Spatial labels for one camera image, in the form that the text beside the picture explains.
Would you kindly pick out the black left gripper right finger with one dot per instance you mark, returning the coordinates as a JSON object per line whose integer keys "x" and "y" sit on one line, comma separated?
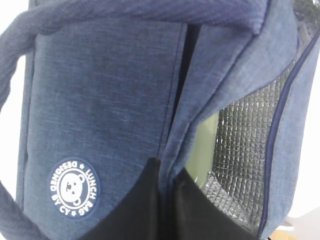
{"x": 196, "y": 218}

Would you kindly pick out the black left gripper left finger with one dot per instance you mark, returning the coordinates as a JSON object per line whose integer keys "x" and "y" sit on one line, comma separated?
{"x": 136, "y": 217}

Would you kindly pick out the green lid food container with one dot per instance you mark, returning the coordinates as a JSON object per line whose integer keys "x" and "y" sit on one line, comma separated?
{"x": 201, "y": 157}

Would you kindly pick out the navy blue lunch bag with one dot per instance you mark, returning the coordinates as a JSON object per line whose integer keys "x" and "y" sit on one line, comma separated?
{"x": 110, "y": 84}

